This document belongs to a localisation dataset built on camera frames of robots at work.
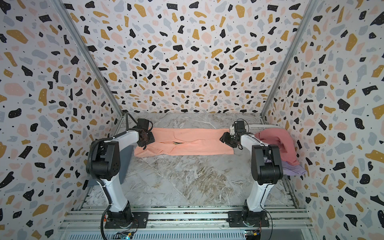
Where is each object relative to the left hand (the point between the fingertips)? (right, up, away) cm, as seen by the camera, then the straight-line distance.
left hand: (150, 137), depth 100 cm
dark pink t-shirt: (+79, +1, -17) cm, 81 cm away
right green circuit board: (+59, -44, -29) cm, 79 cm away
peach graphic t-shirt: (+23, -3, +3) cm, 24 cm away
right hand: (+47, +1, -2) cm, 48 cm away
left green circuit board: (-3, -44, -30) cm, 54 cm away
